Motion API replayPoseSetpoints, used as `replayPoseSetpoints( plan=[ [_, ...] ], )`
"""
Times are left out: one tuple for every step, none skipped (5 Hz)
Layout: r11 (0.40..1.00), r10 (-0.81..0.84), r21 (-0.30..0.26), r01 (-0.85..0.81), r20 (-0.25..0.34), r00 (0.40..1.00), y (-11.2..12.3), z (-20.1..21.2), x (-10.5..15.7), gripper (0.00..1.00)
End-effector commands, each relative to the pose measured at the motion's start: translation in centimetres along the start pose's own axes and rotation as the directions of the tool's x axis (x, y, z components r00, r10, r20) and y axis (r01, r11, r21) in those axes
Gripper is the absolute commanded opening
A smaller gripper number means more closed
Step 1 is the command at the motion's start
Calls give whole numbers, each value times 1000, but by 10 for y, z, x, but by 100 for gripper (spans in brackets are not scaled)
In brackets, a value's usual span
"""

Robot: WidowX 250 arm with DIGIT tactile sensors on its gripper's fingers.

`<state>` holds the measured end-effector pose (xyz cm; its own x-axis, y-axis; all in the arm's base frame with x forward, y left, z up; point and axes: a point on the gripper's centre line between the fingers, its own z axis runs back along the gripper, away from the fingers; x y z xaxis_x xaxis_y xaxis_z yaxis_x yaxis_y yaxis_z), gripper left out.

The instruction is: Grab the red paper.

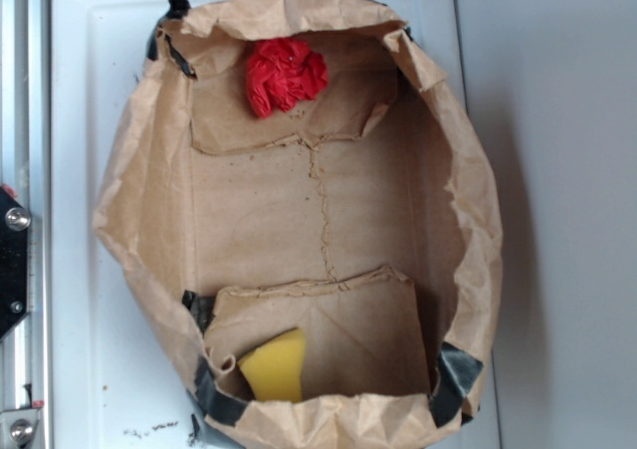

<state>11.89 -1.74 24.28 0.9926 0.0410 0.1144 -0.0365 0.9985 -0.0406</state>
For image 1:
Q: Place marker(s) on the red paper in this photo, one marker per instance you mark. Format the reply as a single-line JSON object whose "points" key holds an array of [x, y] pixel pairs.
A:
{"points": [[282, 72]]}

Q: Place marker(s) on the brown paper bag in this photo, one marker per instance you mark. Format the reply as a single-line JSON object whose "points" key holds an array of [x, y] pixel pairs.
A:
{"points": [[368, 217]]}

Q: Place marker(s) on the yellow sponge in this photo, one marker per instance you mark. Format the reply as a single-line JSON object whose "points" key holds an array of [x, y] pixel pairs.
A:
{"points": [[274, 369]]}

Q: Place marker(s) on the black tape strip right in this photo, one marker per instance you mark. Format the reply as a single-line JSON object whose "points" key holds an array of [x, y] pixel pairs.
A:
{"points": [[458, 373]]}

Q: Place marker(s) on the black tape strip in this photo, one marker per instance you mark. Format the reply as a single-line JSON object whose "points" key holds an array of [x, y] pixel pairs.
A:
{"points": [[223, 408], [458, 373]]}

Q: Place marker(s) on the black tape strip left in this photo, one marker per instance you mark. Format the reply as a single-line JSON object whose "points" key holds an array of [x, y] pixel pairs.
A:
{"points": [[223, 408]]}

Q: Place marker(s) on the white plastic tray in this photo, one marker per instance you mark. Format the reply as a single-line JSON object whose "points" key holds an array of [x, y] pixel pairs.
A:
{"points": [[114, 386]]}

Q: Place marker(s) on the black metal bracket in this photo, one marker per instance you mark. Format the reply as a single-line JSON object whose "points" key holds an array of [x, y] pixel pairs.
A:
{"points": [[14, 261]]}

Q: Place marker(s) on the aluminium frame rail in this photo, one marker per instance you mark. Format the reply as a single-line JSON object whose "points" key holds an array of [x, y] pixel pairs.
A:
{"points": [[26, 420]]}

